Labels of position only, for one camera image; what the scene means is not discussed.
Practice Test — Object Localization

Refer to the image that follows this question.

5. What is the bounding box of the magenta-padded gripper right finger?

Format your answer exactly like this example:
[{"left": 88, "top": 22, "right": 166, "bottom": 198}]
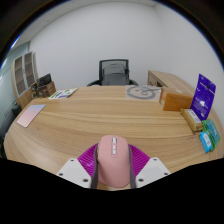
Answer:
[{"left": 127, "top": 143, "right": 172, "bottom": 190}]

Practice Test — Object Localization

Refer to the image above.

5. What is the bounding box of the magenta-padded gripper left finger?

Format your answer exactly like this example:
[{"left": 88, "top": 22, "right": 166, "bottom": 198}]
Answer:
[{"left": 56, "top": 143, "right": 100, "bottom": 190}]

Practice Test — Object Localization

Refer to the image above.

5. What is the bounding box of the pink computer mouse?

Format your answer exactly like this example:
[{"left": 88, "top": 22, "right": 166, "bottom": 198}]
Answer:
[{"left": 96, "top": 134, "right": 131, "bottom": 189}]

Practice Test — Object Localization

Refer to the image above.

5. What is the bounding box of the small tan box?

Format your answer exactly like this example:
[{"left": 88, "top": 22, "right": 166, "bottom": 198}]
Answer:
[{"left": 180, "top": 107, "right": 204, "bottom": 132}]

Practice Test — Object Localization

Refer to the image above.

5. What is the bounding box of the small blue box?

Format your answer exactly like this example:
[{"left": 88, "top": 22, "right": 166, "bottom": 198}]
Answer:
[{"left": 198, "top": 131, "right": 214, "bottom": 154}]

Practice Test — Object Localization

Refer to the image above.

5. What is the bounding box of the orange brown box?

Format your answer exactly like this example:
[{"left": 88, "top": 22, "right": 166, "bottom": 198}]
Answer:
[{"left": 159, "top": 87, "right": 194, "bottom": 112}]

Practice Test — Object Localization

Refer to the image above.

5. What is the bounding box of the white green purple sticker sheet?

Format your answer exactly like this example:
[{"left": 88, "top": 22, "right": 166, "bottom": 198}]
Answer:
[{"left": 48, "top": 87, "right": 79, "bottom": 100}]

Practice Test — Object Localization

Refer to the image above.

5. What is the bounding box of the green packet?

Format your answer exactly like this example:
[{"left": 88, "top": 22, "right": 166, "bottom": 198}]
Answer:
[{"left": 201, "top": 118, "right": 222, "bottom": 149}]

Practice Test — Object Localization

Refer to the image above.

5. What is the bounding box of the brown cardboard box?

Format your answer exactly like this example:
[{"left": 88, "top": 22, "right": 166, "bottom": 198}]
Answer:
[
  {"left": 30, "top": 83, "right": 40, "bottom": 100},
  {"left": 38, "top": 81, "right": 57, "bottom": 98}
]

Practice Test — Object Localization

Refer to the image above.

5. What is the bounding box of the black armchair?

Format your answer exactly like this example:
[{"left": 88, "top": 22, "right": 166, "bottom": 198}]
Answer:
[{"left": 0, "top": 103, "right": 23, "bottom": 148}]

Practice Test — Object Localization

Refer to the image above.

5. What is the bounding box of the wooden side desk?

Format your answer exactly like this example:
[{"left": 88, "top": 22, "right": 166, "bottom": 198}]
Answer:
[{"left": 147, "top": 69, "right": 196, "bottom": 96}]

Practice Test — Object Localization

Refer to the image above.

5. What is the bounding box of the purple hanging package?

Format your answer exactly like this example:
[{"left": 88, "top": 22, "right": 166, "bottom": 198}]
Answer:
[{"left": 190, "top": 73, "right": 217, "bottom": 122}]

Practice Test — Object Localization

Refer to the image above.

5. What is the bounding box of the grey backpack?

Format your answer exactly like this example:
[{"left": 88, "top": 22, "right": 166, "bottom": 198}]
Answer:
[{"left": 101, "top": 63, "right": 130, "bottom": 86}]

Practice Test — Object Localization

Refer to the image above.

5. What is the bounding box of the black box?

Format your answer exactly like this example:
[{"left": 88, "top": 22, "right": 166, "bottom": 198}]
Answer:
[{"left": 35, "top": 73, "right": 53, "bottom": 88}]

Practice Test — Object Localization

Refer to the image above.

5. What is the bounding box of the black mesh office chair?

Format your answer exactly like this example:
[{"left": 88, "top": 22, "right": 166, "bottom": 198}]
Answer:
[{"left": 86, "top": 58, "right": 139, "bottom": 88}]

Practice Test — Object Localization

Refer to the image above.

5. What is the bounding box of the wooden shelf unit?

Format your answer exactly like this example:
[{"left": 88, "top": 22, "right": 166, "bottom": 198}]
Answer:
[{"left": 11, "top": 50, "right": 39, "bottom": 109}]

